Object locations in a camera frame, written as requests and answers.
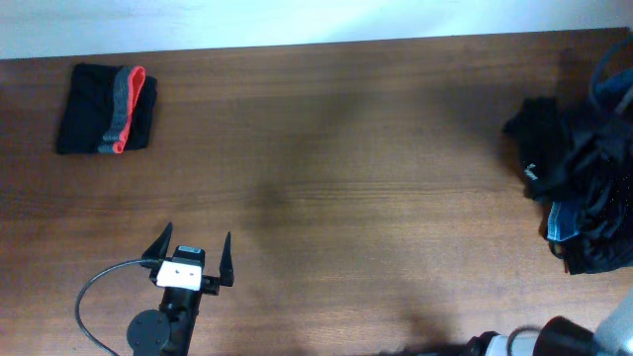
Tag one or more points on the folded black garment red band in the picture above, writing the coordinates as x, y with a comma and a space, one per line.
109, 110

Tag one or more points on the blue denim garment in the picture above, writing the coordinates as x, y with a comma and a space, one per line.
611, 96

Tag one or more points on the light blue garment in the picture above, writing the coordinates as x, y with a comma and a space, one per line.
562, 223

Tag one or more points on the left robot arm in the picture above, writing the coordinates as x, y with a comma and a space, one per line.
168, 330

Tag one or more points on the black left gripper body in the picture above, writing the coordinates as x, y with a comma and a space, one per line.
211, 286

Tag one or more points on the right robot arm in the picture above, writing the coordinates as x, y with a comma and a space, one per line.
561, 337

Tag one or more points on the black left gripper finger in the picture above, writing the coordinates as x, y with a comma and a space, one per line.
158, 249
226, 267

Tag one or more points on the black clothes pile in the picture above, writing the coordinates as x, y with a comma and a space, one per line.
577, 154

